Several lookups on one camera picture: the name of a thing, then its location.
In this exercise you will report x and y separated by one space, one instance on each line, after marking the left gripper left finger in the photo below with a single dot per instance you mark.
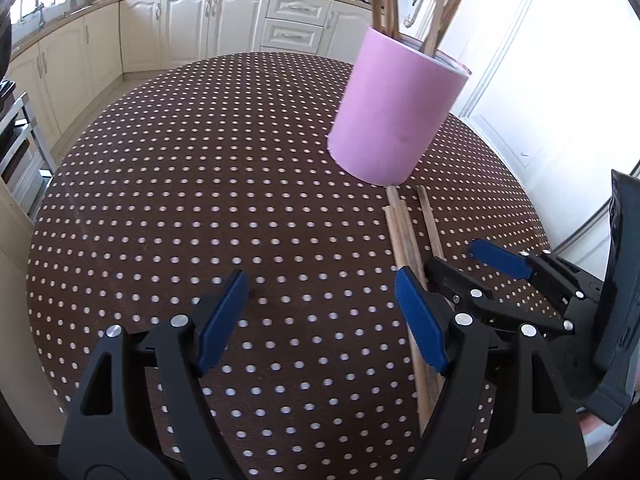
141 412

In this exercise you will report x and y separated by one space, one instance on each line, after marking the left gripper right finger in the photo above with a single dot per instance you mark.
504 411

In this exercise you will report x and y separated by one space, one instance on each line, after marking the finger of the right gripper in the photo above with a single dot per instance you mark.
467 294
558 280

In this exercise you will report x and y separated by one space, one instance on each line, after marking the lower kitchen cabinets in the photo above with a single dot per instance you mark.
69 66

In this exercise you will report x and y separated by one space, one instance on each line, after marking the kitchen faucet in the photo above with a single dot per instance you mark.
40 13

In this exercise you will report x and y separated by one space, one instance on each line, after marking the right hand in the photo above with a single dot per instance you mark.
597 434

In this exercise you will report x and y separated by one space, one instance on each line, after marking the pink cylindrical utensil holder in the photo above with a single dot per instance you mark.
395 101

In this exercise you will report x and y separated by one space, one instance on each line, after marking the white door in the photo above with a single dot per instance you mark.
554 91

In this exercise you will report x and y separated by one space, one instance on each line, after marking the metal shelf rack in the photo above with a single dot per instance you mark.
27 167

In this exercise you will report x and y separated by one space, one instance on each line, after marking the brown polka dot tablecloth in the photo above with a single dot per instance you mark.
221 165

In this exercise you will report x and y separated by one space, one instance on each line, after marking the black air fryer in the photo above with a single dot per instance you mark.
5 44

